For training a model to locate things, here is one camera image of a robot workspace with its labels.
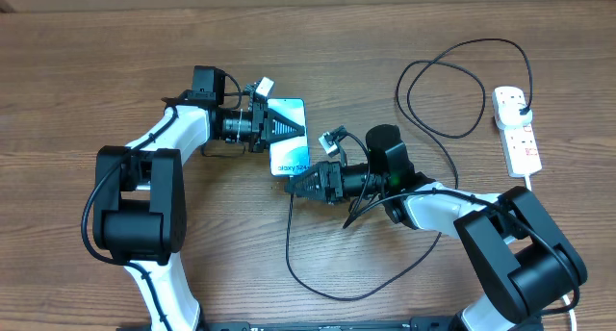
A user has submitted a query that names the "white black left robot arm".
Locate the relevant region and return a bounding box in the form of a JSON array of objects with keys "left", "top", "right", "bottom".
[{"left": 81, "top": 65, "right": 310, "bottom": 330}]

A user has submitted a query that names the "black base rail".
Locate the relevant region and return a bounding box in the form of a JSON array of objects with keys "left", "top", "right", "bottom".
[{"left": 196, "top": 317, "right": 453, "bottom": 331}]

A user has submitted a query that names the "black charger cable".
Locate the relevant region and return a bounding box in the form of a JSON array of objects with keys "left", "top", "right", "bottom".
[{"left": 285, "top": 38, "right": 534, "bottom": 302}]

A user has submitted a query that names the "white power strip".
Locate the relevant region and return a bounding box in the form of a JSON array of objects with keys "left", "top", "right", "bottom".
[{"left": 491, "top": 85, "right": 544, "bottom": 179}]

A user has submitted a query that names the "white charger plug adapter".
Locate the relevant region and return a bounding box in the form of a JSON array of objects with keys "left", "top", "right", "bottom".
[{"left": 495, "top": 102, "right": 533, "bottom": 130}]

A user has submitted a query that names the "blue Samsung Galaxy smartphone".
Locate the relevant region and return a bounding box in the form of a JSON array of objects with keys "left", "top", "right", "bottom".
[{"left": 268, "top": 98, "right": 311, "bottom": 177}]

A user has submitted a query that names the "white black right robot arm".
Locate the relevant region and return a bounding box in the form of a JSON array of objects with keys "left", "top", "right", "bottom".
[{"left": 285, "top": 124, "right": 588, "bottom": 330}]

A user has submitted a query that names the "white power strip cord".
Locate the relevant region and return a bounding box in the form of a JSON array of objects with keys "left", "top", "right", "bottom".
[{"left": 523, "top": 174, "right": 578, "bottom": 331}]

